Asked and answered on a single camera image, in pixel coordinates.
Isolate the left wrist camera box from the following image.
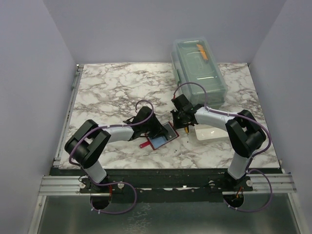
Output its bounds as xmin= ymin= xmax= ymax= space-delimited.
xmin=132 ymin=106 xmax=152 ymax=123

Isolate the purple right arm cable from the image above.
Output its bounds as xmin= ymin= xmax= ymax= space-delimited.
xmin=173 ymin=82 xmax=273 ymax=212

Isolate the aluminium mounting rail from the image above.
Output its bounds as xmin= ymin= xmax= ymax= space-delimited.
xmin=39 ymin=173 xmax=297 ymax=196

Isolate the red leather card holder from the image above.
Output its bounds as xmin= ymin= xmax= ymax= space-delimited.
xmin=139 ymin=130 xmax=179 ymax=150

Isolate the clear plastic storage box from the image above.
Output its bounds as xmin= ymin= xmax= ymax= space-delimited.
xmin=171 ymin=37 xmax=228 ymax=109

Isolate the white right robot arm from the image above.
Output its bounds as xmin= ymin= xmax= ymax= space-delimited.
xmin=171 ymin=106 xmax=266 ymax=191

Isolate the orange tool inside box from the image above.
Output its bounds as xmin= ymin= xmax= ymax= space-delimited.
xmin=196 ymin=44 xmax=209 ymax=61

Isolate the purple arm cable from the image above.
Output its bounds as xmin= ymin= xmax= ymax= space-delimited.
xmin=173 ymin=82 xmax=273 ymax=212
xmin=68 ymin=99 xmax=137 ymax=215

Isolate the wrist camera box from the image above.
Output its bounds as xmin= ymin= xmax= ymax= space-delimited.
xmin=132 ymin=106 xmax=152 ymax=123
xmin=172 ymin=94 xmax=193 ymax=111

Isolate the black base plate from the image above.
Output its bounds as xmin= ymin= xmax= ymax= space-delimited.
xmin=50 ymin=167 xmax=254 ymax=203

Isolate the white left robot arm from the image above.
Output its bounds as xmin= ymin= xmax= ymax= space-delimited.
xmin=64 ymin=116 xmax=176 ymax=193

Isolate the white plastic tray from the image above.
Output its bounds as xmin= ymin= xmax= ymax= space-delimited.
xmin=195 ymin=124 xmax=228 ymax=141

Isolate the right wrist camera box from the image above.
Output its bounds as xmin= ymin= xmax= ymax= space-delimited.
xmin=172 ymin=94 xmax=193 ymax=111

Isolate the dark grey credit card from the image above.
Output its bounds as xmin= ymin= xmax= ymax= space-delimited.
xmin=163 ymin=122 xmax=178 ymax=141

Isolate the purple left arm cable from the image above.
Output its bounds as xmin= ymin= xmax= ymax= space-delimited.
xmin=68 ymin=99 xmax=137 ymax=215

